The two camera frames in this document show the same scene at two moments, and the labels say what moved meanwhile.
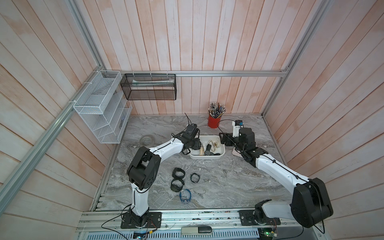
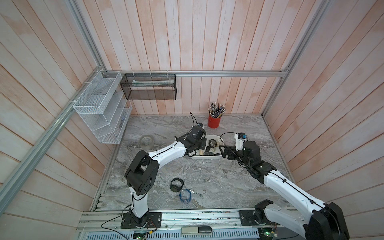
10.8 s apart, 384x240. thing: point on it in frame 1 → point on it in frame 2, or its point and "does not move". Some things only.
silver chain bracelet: [193, 191] does not move
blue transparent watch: [185, 196] does not move
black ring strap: [191, 179] → [212, 143]
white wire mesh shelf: [105, 109] does not move
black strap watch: [207, 152] does not move
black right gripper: [226, 136] → [233, 150]
